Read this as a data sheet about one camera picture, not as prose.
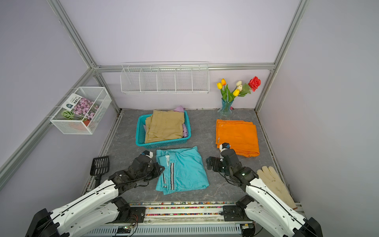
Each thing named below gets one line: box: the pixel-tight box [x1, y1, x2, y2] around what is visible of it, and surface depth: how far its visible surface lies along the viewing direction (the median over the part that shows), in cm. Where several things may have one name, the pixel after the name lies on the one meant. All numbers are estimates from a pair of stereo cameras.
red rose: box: [248, 76, 262, 92], surface depth 86 cm
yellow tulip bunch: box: [216, 78, 252, 102], surface depth 98 cm
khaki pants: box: [144, 110, 186, 144], surface depth 103 cm
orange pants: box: [215, 119, 261, 158], surface depth 105 cm
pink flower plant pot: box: [61, 93, 100, 127], surface depth 75 cm
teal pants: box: [155, 146, 210, 196], surface depth 85 cm
